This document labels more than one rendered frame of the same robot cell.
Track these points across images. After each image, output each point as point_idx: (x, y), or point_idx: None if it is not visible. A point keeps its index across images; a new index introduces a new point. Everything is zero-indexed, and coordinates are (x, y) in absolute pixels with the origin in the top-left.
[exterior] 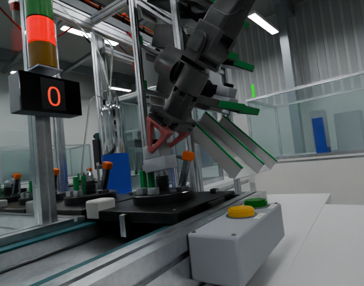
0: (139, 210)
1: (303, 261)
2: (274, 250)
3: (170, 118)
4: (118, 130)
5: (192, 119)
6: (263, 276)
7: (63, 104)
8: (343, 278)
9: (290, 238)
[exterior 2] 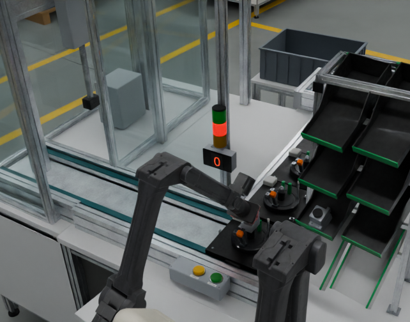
0: (220, 234)
1: (216, 314)
2: (234, 307)
3: (227, 212)
4: None
5: (252, 218)
6: (204, 296)
7: (221, 166)
8: (195, 321)
9: (253, 319)
